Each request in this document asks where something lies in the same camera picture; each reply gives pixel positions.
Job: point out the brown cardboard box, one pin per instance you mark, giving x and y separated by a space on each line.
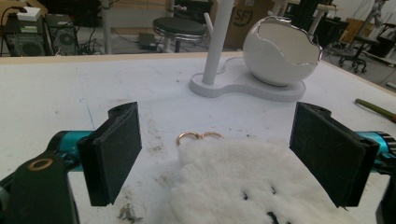
246 21

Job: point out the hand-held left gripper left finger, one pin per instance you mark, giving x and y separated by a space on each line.
116 155

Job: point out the green pen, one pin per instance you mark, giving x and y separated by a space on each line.
375 109

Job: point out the white jewelry stand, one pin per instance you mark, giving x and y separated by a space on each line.
239 82

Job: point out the black round stool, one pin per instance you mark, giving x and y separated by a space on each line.
180 29

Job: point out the small white box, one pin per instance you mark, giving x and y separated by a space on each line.
29 14

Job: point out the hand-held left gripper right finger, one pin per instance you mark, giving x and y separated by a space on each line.
330 152

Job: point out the white fluffy cloth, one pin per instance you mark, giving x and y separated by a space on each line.
249 183

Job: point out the black office chair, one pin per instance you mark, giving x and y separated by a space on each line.
361 46

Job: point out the white eggshell-shaped bowl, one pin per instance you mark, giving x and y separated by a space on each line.
280 51

